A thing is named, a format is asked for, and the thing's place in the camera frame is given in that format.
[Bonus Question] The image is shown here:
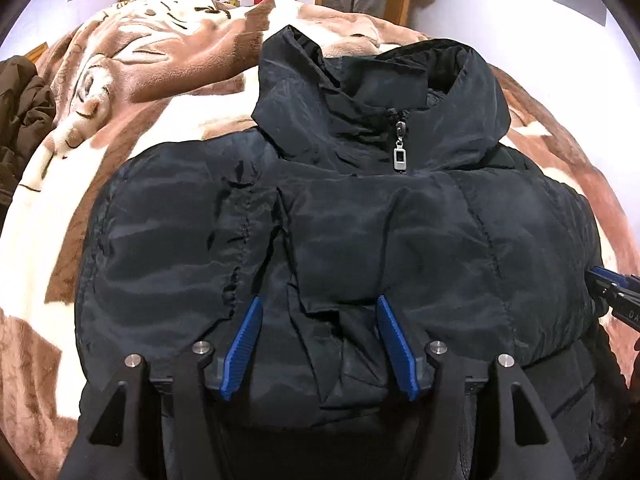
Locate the brown coat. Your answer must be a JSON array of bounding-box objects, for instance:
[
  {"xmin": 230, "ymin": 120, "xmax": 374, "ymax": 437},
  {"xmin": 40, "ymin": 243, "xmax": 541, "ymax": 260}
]
[{"xmin": 0, "ymin": 55, "xmax": 57, "ymax": 201}]

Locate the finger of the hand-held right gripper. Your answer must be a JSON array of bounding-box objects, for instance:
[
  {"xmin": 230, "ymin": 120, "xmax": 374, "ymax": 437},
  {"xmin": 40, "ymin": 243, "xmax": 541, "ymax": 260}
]
[{"xmin": 585, "ymin": 265, "xmax": 640, "ymax": 333}]

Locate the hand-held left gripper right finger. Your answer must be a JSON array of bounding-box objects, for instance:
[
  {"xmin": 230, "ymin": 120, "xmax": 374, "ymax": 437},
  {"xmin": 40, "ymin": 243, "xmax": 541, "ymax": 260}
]
[{"xmin": 375, "ymin": 294, "xmax": 581, "ymax": 480}]

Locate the brown and cream printed blanket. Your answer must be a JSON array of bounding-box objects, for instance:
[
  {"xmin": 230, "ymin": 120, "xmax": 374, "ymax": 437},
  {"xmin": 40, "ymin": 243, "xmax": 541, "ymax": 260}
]
[{"xmin": 0, "ymin": 0, "xmax": 640, "ymax": 471}]

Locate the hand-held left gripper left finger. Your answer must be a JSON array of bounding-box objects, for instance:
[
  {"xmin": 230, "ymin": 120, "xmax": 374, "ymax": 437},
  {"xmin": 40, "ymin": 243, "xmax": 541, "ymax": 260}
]
[{"xmin": 60, "ymin": 296, "xmax": 266, "ymax": 480}]

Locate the black puffer jacket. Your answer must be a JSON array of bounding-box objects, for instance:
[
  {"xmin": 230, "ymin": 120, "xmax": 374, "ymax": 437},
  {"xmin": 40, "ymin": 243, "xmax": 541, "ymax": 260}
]
[{"xmin": 75, "ymin": 25, "xmax": 633, "ymax": 480}]

